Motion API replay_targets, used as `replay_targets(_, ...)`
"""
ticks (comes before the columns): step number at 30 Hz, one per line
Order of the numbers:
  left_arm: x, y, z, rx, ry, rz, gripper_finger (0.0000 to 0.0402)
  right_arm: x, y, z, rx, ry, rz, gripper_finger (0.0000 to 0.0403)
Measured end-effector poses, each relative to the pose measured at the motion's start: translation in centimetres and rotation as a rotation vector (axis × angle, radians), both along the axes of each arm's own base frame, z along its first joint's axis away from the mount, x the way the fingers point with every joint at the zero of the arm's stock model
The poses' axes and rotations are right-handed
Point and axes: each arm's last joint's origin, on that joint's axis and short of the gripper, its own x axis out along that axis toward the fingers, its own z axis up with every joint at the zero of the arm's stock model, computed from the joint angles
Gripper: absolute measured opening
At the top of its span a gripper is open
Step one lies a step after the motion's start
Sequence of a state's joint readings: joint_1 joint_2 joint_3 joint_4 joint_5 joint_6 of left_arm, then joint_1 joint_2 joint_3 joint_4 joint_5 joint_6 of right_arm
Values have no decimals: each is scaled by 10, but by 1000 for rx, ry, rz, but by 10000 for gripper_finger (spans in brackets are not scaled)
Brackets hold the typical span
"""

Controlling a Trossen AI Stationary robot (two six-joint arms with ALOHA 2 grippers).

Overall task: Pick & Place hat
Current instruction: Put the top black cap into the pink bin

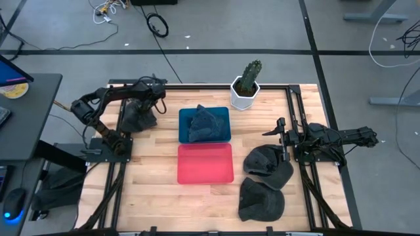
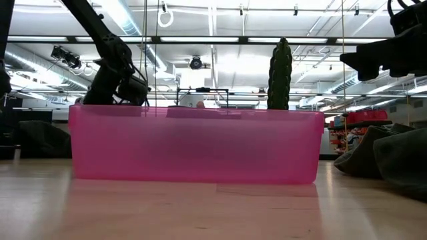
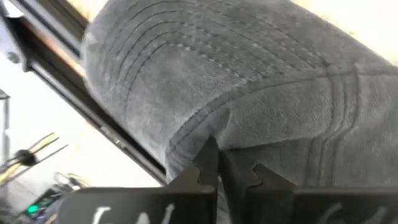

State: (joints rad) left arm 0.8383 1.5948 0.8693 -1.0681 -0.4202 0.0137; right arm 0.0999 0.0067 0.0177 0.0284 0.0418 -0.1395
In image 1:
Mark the blue denim hat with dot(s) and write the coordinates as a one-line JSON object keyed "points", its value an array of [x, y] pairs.
{"points": [[206, 126]]}

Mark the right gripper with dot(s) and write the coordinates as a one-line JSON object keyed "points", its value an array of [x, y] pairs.
{"points": [[285, 144]]}

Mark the green cactus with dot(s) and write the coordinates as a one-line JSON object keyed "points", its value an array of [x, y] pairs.
{"points": [[251, 73]]}

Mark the teal plastic bin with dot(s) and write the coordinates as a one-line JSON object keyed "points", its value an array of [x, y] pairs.
{"points": [[183, 113]]}

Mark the black computer mouse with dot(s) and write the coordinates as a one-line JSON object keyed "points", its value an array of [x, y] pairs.
{"points": [[13, 203]]}

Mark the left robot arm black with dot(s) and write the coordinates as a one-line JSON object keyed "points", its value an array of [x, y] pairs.
{"points": [[115, 91]]}

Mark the black office desk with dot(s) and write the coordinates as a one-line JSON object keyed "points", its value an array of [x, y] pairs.
{"points": [[26, 114]]}

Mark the black aluminium table frame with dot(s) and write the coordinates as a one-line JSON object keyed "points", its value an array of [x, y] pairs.
{"points": [[294, 89]]}

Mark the grey table leg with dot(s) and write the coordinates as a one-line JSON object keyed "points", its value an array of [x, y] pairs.
{"points": [[374, 16], [393, 100]]}

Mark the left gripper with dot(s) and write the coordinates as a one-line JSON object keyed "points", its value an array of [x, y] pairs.
{"points": [[142, 103]]}

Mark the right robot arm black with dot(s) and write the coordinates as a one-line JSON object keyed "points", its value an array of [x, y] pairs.
{"points": [[354, 134]]}

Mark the dark grey cap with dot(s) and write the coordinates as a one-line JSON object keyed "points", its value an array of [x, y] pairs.
{"points": [[262, 160], [259, 203], [138, 123]]}

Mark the white plant pot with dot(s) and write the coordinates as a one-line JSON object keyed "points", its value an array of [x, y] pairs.
{"points": [[243, 102]]}

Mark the computer monitor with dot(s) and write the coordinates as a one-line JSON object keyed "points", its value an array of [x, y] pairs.
{"points": [[13, 73]]}

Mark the pink plastic bin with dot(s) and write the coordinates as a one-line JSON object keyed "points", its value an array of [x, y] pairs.
{"points": [[205, 164]]}

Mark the yellow round plate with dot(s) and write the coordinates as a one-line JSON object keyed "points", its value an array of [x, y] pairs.
{"points": [[16, 91]]}

